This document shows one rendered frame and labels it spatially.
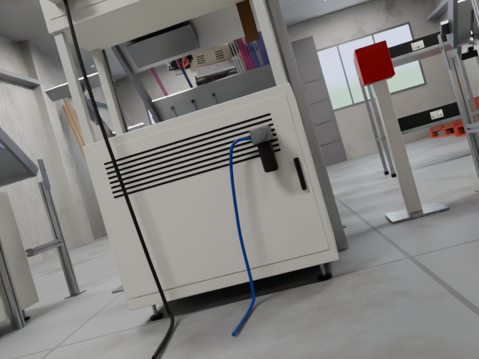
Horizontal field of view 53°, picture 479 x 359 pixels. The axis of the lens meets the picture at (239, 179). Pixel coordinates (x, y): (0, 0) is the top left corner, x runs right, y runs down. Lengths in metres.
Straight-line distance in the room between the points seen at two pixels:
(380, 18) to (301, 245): 9.62
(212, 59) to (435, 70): 8.17
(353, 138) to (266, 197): 9.02
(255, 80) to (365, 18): 8.60
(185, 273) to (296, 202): 0.42
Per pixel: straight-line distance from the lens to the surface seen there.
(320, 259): 1.51
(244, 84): 2.37
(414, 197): 2.28
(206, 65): 3.18
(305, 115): 1.90
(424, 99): 10.81
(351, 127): 10.47
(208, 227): 1.53
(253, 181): 1.49
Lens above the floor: 0.40
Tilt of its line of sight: 1 degrees down
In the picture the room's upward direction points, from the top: 16 degrees counter-clockwise
